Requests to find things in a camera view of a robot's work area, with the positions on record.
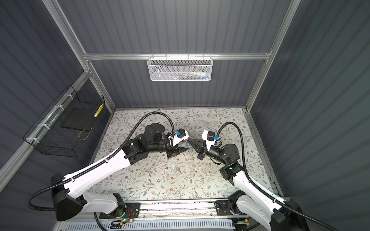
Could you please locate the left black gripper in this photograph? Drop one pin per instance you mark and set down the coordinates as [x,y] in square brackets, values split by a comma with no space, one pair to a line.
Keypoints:
[174,151]

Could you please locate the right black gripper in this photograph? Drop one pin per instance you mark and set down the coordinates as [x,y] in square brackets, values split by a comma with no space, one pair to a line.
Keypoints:
[203,151]

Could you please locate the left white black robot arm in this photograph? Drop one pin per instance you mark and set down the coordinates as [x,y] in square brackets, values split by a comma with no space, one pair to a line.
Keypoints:
[73,197]

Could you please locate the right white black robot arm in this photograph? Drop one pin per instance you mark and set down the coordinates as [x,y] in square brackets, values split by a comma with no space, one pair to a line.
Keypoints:
[252,199]

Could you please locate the white tube in basket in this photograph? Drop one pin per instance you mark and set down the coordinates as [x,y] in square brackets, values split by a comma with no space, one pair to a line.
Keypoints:
[200,75]

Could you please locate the white perforated vent strip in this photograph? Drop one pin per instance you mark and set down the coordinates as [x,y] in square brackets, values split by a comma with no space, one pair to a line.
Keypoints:
[213,224]

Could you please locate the yellow marker pen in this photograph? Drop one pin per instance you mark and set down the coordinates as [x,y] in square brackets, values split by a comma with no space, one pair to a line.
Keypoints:
[96,114]

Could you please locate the black foam pad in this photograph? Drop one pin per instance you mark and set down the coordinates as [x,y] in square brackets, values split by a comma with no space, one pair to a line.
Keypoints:
[80,120]

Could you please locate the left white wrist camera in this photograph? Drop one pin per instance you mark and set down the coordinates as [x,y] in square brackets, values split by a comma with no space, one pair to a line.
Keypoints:
[179,136]

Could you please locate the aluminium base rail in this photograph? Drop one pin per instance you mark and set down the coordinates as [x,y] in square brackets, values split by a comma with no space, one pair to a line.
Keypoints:
[176,209]

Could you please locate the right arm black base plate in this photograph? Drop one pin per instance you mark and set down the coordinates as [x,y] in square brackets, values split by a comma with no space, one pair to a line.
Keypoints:
[225,208]

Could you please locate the white wire mesh basket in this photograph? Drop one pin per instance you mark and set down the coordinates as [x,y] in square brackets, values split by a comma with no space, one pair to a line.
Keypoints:
[178,69]

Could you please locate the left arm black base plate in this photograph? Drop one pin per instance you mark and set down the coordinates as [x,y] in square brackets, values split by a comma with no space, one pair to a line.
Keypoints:
[128,211]

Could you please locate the black wire basket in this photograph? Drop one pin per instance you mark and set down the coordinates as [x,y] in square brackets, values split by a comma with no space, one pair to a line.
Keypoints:
[65,130]

